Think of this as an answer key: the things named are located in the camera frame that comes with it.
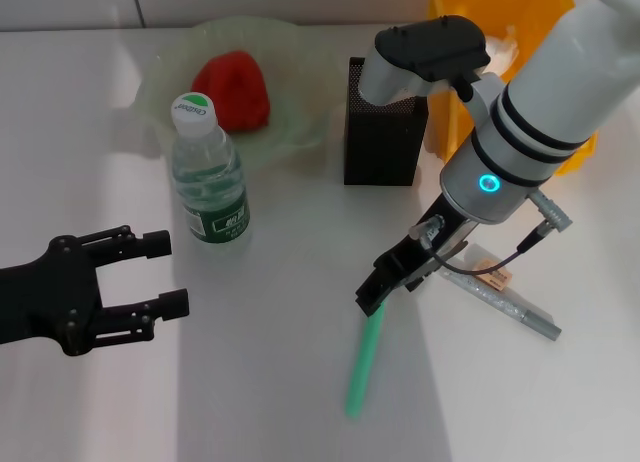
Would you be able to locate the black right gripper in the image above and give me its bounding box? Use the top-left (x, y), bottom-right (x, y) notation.
top-left (353, 193), bottom-right (482, 319)

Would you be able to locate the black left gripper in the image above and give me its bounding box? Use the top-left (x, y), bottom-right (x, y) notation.
top-left (0, 224), bottom-right (192, 359)

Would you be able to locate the mint green pen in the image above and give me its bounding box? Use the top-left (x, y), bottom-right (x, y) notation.
top-left (343, 301), bottom-right (387, 419)

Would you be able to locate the clear water bottle green label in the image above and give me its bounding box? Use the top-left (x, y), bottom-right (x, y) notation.
top-left (170, 91), bottom-right (253, 256)

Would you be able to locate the orange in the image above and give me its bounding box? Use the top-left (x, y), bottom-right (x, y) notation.
top-left (191, 50), bottom-right (271, 135)

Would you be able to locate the white paper ball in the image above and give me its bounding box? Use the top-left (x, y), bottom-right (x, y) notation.
top-left (483, 25), bottom-right (520, 78)

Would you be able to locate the white eraser tan sleeve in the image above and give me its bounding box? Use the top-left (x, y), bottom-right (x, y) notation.
top-left (464, 244), bottom-right (515, 289)

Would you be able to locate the silver glitter pen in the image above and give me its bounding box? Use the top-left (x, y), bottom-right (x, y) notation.
top-left (440, 266), bottom-right (562, 342)

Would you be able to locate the black mesh pen holder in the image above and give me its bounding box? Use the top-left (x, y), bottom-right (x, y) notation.
top-left (342, 56), bottom-right (430, 187)

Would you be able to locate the green glass fruit plate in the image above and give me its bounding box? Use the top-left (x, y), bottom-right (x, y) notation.
top-left (133, 14), bottom-right (346, 172)

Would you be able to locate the yellow plastic bin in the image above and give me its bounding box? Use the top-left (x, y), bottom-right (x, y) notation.
top-left (427, 0), bottom-right (599, 178)

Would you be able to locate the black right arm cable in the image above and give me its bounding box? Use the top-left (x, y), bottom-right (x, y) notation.
top-left (409, 189), bottom-right (575, 279)

